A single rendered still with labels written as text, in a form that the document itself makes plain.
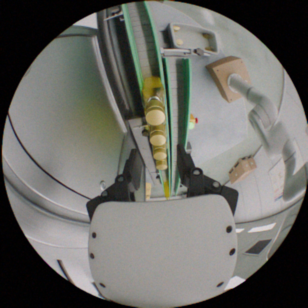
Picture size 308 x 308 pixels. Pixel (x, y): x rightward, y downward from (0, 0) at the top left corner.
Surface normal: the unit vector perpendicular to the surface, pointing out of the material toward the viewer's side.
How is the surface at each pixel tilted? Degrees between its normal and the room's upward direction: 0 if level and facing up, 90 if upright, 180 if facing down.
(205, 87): 0
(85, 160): 90
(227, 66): 5
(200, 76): 0
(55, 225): 90
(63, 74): 90
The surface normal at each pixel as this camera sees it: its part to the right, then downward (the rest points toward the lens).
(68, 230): 0.99, -0.11
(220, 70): -0.03, 0.83
